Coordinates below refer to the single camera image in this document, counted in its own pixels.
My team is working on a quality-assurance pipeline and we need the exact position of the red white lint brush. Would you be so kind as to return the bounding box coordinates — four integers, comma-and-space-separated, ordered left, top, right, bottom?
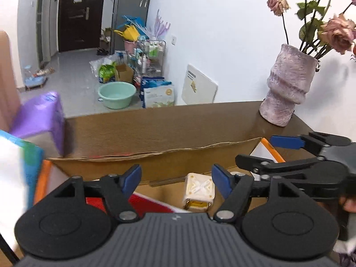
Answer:
86, 192, 189, 217

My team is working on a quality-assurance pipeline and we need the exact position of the person's right hand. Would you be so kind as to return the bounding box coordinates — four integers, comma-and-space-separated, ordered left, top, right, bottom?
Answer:
339, 196, 356, 213

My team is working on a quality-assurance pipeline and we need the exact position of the red cardboard box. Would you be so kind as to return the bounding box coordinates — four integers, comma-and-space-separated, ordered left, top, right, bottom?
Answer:
33, 137, 287, 218

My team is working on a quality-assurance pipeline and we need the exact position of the pink textured vase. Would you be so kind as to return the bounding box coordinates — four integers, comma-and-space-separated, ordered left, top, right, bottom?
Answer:
259, 44, 318, 127

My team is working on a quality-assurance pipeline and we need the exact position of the green wash basin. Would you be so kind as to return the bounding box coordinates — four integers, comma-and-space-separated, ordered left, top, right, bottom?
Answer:
98, 81, 136, 110

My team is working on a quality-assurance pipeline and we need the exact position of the blue tissue pack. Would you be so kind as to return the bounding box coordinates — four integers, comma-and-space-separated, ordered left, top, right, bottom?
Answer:
0, 130, 43, 249

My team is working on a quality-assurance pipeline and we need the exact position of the purple package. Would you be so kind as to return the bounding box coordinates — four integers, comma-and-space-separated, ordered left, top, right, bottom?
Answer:
10, 92, 65, 158

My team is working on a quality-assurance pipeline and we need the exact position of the blue white bag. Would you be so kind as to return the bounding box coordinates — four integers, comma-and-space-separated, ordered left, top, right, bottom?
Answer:
139, 77, 175, 109

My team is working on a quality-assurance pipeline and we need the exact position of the white flat board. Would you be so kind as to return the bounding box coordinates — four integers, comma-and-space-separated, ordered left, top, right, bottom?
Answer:
181, 65, 218, 105

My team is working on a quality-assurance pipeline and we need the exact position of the dried pink flower bouquet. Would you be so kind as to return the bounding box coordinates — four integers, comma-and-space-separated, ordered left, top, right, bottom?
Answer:
267, 0, 356, 62

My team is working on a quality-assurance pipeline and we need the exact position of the pink suitcase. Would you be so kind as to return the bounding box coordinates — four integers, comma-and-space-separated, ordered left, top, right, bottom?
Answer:
0, 31, 20, 132

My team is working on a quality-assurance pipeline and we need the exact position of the yellow watering can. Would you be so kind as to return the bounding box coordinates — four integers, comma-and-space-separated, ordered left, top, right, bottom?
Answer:
114, 25, 140, 42

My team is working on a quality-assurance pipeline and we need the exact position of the dark brown door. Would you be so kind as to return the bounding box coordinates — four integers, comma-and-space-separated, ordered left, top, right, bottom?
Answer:
58, 0, 104, 52

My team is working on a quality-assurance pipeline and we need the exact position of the grey refrigerator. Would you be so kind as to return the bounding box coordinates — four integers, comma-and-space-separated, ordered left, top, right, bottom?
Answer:
110, 0, 150, 54

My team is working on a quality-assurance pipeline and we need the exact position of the wire storage rack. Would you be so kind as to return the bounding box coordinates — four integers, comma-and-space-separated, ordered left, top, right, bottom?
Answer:
134, 40, 166, 78

